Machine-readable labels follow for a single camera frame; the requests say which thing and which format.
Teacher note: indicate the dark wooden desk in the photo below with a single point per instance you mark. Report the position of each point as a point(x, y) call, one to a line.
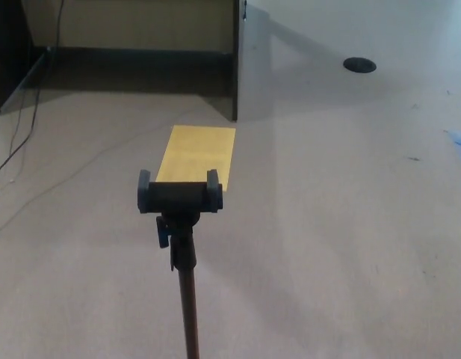
point(6, 56)

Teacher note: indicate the round black floor cover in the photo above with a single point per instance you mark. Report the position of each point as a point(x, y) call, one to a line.
point(359, 64)

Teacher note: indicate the yellow paper sheet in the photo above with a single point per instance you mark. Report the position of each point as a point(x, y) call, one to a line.
point(200, 149)

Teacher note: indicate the black tripod with phone holder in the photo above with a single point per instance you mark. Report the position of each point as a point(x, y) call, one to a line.
point(178, 196)

